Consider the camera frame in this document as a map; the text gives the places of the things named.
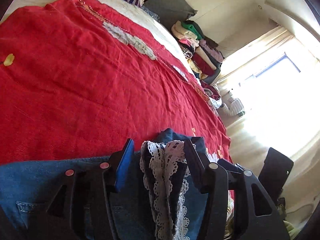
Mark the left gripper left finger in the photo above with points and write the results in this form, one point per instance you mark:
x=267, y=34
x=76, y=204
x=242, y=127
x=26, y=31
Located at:
x=123, y=162

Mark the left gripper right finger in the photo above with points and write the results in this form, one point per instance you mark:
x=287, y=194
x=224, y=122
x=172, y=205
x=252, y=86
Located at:
x=197, y=160

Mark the blue denim lace-trimmed pants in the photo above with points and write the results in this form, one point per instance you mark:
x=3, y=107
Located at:
x=76, y=199

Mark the white padded jacket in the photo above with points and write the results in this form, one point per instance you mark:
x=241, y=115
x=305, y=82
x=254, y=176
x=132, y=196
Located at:
x=231, y=105

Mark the red floral bedspread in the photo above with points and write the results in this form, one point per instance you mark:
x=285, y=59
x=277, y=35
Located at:
x=83, y=79

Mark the pile of folded clothes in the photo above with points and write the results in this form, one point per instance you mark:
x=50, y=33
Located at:
x=200, y=51

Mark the cream bed sheet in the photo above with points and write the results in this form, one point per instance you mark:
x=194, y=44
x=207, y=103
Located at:
x=134, y=13

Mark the grey padded headboard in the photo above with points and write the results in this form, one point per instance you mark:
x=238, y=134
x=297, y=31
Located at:
x=170, y=11

